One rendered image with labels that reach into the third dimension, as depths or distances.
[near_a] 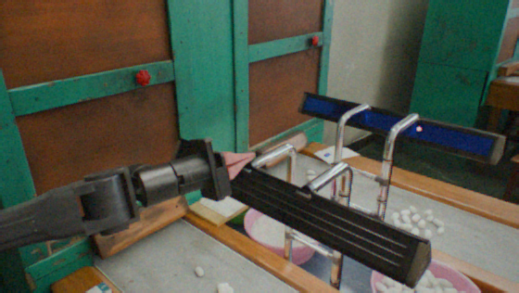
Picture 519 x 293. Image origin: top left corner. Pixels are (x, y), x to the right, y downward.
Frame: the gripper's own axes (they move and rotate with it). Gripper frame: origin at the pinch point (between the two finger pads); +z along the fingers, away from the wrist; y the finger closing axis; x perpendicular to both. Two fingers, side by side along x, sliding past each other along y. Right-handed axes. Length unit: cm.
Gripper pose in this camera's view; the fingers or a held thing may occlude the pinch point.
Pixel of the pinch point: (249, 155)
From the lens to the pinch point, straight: 65.3
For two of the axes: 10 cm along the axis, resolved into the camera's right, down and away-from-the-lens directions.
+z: 8.2, -2.4, 5.2
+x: 5.4, 0.1, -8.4
